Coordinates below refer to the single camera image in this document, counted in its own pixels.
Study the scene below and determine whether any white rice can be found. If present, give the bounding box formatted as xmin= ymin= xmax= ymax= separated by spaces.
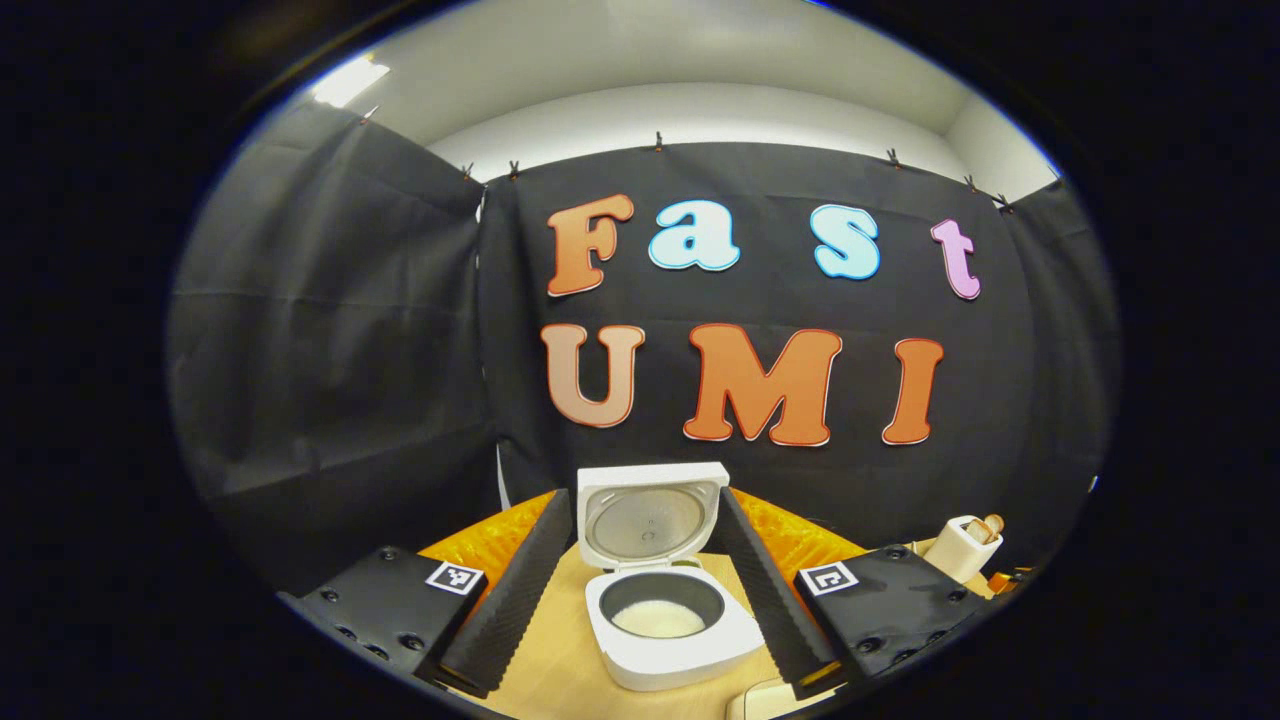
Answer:
xmin=610 ymin=600 xmax=707 ymax=639

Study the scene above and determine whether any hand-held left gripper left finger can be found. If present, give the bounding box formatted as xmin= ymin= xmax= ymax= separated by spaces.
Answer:
xmin=280 ymin=488 xmax=576 ymax=699

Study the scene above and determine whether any black backdrop cloth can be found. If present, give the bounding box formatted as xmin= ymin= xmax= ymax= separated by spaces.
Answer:
xmin=165 ymin=100 xmax=1116 ymax=601

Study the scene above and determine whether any white rice cooker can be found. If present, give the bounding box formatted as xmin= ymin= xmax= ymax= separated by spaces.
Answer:
xmin=577 ymin=461 xmax=766 ymax=693

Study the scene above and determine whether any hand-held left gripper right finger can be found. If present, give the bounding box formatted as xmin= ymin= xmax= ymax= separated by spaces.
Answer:
xmin=718 ymin=487 xmax=991 ymax=701

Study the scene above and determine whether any white toaster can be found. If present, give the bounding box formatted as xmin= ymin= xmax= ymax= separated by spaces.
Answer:
xmin=922 ymin=514 xmax=1004 ymax=585

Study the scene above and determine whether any ceiling light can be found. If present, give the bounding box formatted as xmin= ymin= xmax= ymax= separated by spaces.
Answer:
xmin=310 ymin=58 xmax=391 ymax=109

